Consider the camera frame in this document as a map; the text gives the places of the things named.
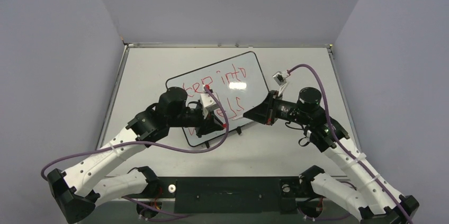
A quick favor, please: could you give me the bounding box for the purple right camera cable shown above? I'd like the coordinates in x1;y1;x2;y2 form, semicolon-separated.
288;64;415;224

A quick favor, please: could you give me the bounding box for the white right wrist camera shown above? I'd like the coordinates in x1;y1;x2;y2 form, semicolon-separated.
272;70;290;96

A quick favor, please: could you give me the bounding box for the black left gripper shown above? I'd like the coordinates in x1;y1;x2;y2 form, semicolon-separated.
168;107;224;138

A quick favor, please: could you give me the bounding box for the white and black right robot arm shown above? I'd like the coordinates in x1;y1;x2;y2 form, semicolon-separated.
243;87;419;223

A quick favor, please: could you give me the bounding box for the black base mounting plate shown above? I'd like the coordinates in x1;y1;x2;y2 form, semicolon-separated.
130;176;322;214

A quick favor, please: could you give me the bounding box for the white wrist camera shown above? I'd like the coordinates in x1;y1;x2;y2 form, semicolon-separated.
200;92;219;112
272;70;290;96

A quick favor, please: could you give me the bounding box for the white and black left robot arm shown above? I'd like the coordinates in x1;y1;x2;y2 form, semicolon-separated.
41;85;229;223

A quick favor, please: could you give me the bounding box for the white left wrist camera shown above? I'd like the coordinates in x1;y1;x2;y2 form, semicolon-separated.
200;92;219;112

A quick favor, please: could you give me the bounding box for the white whiteboard black frame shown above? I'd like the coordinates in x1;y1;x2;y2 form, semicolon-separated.
165;51;269;131

